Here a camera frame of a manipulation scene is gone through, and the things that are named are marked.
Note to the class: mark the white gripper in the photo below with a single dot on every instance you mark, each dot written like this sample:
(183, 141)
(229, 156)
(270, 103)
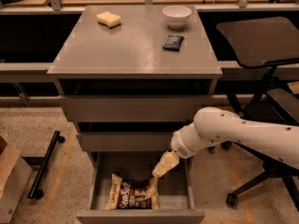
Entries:
(179, 146)

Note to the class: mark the brown sea salt chip bag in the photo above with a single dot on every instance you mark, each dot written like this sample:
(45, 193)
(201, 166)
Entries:
(131, 194)

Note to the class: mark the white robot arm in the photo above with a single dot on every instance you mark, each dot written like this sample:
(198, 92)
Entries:
(212, 126)

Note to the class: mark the bottom grey open drawer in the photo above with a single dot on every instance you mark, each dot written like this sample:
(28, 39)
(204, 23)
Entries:
(175, 191)

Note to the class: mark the middle grey drawer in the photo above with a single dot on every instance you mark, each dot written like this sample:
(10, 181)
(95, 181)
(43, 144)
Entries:
(146, 141)

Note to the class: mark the grey drawer cabinet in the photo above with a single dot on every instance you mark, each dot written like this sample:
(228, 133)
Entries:
(129, 60)

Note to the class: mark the top grey drawer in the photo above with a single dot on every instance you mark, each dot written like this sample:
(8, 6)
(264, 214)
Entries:
(133, 108)

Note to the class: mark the dark blue snack packet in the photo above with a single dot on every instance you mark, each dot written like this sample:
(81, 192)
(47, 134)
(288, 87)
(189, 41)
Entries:
(173, 42)

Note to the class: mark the black wheeled table leg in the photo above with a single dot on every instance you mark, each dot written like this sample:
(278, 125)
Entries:
(42, 163)

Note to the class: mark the white bowl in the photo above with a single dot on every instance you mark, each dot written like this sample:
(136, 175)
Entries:
(176, 16)

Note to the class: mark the black office chair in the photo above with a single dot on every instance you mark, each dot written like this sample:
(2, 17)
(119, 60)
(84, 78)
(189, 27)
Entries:
(265, 43)

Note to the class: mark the grey metal box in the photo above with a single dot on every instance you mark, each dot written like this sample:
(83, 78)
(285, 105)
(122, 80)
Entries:
(13, 180)

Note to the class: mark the yellow sponge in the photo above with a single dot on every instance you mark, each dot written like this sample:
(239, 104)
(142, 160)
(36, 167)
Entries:
(108, 19)

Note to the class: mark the cardboard box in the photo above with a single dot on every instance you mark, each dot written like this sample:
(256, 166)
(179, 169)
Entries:
(9, 156)

